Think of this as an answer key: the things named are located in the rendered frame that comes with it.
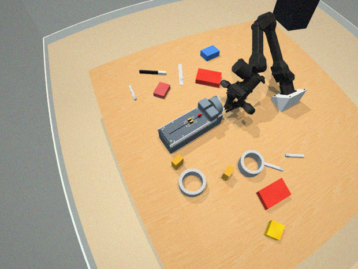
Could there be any red rectangular block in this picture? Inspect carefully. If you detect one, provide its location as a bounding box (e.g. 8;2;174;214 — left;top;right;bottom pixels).
195;69;222;88
153;82;170;99
256;178;291;210

